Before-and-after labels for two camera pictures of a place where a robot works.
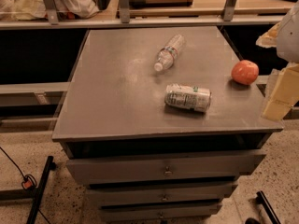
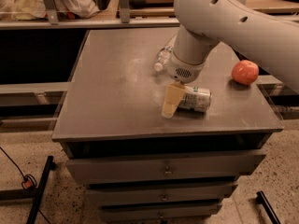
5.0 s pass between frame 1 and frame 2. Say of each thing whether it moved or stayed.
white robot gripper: moved
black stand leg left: stayed
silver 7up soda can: stayed
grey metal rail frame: stayed
